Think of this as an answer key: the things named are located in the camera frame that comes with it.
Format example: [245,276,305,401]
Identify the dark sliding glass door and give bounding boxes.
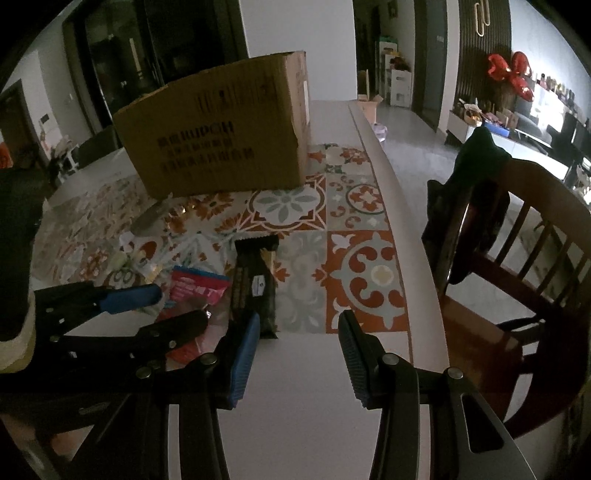
[65,0,250,134]

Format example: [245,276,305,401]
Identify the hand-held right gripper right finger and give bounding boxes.
[338,310,539,480]

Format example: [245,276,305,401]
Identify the patterned table mat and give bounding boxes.
[34,143,411,335]

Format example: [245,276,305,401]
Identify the red foil balloons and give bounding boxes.
[488,52,535,97]

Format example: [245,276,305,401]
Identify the dark snack packet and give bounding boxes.
[229,234,281,340]

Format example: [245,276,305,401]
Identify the small cardboard box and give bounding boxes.
[358,95,384,125]

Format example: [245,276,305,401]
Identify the wooden chair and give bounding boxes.
[422,127,591,439]

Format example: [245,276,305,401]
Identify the black television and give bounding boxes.
[554,111,591,162]

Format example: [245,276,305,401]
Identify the brown cardboard box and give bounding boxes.
[112,50,311,200]

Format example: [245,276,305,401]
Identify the flower bouquet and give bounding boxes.
[46,134,79,185]

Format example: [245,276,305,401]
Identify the pink red snack packet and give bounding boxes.
[167,265,232,306]

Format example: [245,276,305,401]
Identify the dark wooden door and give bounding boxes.
[0,78,38,158]

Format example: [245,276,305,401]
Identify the dark hallway door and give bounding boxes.
[413,0,448,127]

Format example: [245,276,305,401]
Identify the dark dining chair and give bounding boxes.
[76,124,123,169]

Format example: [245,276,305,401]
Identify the dark cloth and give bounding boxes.
[421,126,513,284]

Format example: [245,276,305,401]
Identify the white storage shelf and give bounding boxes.
[376,37,413,108]

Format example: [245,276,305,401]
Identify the white media cabinet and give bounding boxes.
[445,108,568,162]

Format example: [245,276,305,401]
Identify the orange gold candies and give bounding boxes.
[166,205,195,232]

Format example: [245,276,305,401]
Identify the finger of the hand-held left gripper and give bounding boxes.
[34,283,163,324]
[46,309,209,365]

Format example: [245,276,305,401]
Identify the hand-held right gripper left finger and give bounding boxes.
[65,311,262,480]

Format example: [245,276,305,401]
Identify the white candy wrapper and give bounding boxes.
[104,231,160,291]

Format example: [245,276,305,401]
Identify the gold loop wall lamp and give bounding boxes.
[473,0,492,37]

